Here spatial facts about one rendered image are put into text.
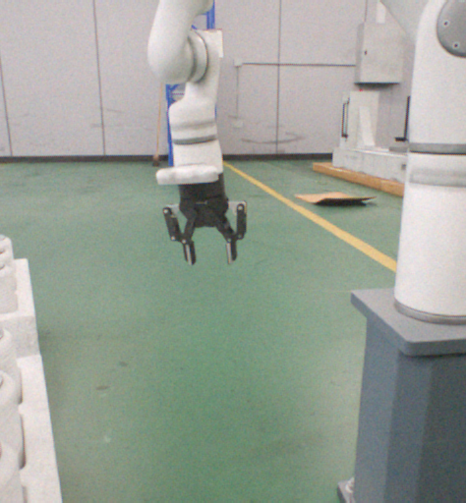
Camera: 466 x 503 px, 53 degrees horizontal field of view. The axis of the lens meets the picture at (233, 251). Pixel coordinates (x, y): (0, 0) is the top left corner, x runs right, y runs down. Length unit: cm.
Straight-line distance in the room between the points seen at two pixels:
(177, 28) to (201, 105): 11
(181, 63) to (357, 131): 427
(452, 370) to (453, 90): 27
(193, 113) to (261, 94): 618
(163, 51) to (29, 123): 627
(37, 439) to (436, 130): 51
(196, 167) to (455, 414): 45
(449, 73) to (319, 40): 668
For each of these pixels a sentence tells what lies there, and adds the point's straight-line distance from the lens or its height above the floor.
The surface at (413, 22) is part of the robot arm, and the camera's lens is 58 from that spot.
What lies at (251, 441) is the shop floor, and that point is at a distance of 83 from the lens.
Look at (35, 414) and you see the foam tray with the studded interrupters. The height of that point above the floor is 18.
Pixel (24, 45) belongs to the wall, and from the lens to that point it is 699.
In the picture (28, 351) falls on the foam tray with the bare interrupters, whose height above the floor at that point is 11.
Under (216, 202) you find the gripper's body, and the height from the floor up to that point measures 38.
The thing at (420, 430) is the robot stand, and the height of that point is 19.
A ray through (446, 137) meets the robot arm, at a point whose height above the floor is 49.
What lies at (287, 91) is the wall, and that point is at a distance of 697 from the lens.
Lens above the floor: 50
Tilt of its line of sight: 15 degrees down
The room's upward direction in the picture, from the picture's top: straight up
